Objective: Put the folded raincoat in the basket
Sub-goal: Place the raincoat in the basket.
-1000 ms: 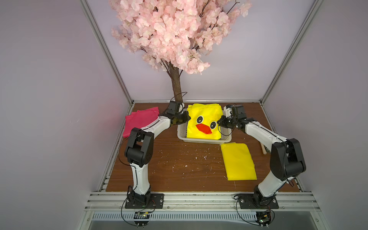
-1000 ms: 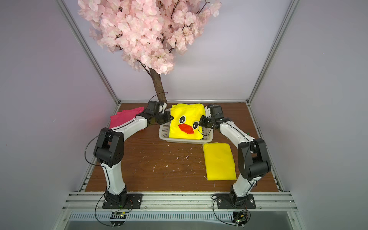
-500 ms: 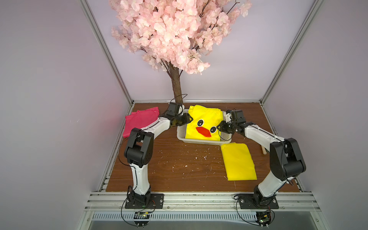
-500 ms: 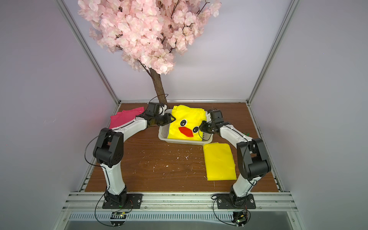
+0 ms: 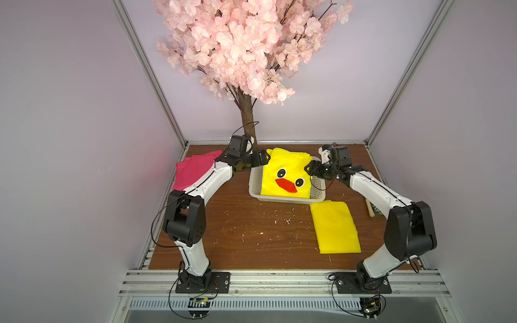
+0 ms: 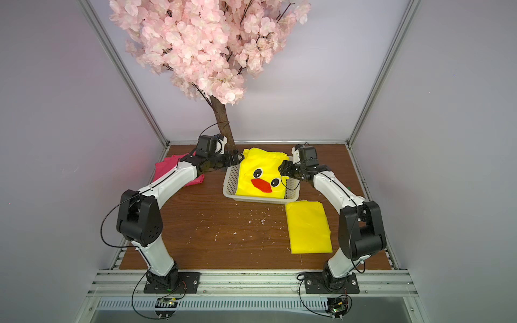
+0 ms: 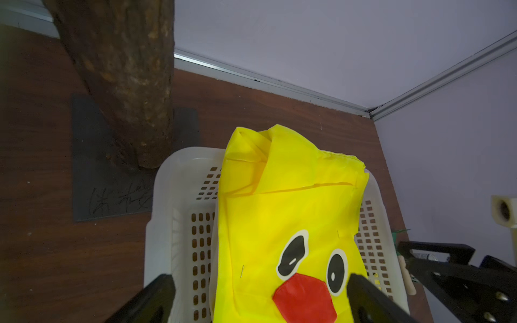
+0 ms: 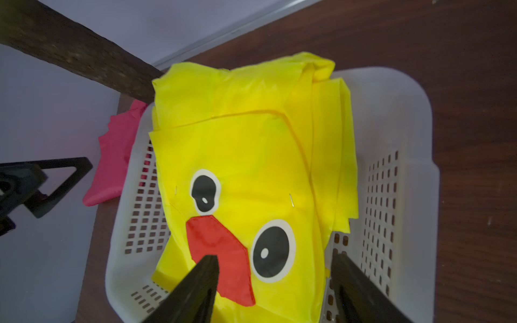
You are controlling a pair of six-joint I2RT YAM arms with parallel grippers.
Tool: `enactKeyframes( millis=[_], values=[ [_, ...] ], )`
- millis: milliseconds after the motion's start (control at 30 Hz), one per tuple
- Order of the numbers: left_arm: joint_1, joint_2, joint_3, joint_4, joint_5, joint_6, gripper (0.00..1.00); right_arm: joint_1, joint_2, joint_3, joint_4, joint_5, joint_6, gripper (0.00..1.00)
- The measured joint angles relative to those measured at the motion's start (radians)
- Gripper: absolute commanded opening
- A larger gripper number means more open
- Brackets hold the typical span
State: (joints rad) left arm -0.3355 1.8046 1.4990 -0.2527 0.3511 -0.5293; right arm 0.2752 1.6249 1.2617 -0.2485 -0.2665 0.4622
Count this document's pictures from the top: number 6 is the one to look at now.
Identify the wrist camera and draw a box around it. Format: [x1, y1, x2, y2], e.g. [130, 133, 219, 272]
[215, 134, 228, 154]
[292, 147, 300, 164]

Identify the right controller board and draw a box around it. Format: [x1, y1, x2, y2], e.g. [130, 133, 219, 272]
[326, 295, 352, 320]

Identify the plain yellow raincoat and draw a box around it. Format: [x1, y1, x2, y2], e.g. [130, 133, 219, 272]
[285, 201, 333, 254]

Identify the controller board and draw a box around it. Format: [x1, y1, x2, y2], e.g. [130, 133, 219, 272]
[154, 297, 179, 320]
[326, 295, 352, 320]

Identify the pink cherry blossom tree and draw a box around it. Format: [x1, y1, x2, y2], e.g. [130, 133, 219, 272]
[109, 0, 311, 150]

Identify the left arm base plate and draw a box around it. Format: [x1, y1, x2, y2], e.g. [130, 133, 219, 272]
[144, 271, 201, 294]

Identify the white perforated plastic basket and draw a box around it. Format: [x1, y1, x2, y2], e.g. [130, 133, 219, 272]
[223, 148, 300, 205]

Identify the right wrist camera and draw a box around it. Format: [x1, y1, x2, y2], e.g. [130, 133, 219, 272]
[292, 147, 300, 164]

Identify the pink raincoat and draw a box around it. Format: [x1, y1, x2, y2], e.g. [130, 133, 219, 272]
[151, 152, 205, 187]

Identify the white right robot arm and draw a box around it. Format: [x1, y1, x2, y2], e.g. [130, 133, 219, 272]
[279, 145, 387, 285]

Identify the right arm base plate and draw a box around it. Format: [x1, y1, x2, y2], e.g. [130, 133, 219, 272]
[301, 271, 360, 294]

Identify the left controller board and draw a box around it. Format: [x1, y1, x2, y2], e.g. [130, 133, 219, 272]
[154, 297, 179, 320]

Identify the aluminium front rail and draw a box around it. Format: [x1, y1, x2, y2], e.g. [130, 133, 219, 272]
[87, 270, 418, 297]

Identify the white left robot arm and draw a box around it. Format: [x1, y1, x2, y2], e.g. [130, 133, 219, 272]
[116, 134, 244, 289]

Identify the yellow duck face raincoat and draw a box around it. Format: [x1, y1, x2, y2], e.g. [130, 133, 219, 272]
[236, 148, 289, 199]

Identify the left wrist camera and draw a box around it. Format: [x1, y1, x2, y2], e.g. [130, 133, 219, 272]
[215, 134, 228, 154]

